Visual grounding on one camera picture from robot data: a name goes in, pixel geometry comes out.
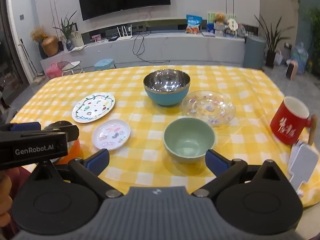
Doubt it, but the light blue stool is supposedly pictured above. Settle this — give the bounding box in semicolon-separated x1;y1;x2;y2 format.
94;58;117;71

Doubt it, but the person's left hand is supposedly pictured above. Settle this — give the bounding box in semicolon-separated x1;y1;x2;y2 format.
0;174;12;222

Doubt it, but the climbing green plant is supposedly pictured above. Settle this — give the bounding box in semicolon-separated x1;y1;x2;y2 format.
301;6;320;75

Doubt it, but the blue water jug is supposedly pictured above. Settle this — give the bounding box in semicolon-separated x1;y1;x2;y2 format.
291;42;308;74

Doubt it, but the red mug with wooden handle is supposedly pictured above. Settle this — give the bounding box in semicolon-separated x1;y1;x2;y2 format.
270;96;318;146

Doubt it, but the small brown box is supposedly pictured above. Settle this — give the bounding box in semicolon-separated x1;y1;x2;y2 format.
286;61;299;80

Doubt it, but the white router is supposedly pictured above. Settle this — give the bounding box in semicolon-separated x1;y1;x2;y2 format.
117;24;133;41

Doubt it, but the black cable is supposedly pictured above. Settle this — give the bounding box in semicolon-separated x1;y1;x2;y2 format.
132;31;170;63

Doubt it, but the brown teddy bear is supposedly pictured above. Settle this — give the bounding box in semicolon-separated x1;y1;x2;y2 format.
214;13;227;26

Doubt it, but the dried yellow flower bunch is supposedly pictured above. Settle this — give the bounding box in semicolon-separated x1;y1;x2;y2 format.
30;26;48;43

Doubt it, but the aloe plant in blue vase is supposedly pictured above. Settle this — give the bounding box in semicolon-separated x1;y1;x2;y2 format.
53;11;78;52

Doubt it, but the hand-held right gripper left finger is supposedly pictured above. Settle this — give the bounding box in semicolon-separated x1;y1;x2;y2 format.
27;149;123;198

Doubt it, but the small white printed plate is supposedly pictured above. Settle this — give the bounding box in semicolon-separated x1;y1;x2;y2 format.
91;119;131;151

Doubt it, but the orange steel bowl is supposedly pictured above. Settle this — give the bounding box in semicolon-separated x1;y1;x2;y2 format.
37;120;81;165

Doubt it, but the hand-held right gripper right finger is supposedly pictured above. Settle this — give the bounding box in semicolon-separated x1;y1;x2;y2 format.
192;149;291;198

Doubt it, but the white round stool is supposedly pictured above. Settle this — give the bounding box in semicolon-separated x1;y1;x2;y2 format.
58;60;84;76

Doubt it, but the gold vase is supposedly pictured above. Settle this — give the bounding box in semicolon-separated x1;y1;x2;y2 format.
41;35;59;57

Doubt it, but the large white painted plate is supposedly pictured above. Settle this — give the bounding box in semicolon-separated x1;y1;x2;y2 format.
72;92;116;123

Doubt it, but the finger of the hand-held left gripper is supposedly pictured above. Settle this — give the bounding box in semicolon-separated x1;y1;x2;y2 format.
0;122;42;132
44;125;80;143

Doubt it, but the clear glass printed plate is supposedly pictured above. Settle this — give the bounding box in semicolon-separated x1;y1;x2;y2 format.
182;90;237;128

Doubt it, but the pink basket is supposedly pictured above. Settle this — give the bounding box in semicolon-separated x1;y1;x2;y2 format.
46;62;63;79

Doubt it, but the blue snack bag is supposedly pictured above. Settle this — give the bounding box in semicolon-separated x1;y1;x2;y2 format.
185;14;202;34

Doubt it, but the tall potted leaf plant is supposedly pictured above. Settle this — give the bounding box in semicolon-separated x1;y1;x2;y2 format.
254;14;295;68

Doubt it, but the green ceramic bowl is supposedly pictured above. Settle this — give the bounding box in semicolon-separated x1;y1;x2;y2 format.
163;117;217;165

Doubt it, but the yellow checked tablecloth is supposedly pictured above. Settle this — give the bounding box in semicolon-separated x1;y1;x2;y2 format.
10;65;320;208

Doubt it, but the white paper bag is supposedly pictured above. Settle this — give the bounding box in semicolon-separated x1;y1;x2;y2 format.
71;29;84;47

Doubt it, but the grey cylindrical bin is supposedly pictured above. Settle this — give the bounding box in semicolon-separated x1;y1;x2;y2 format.
244;35;267;70

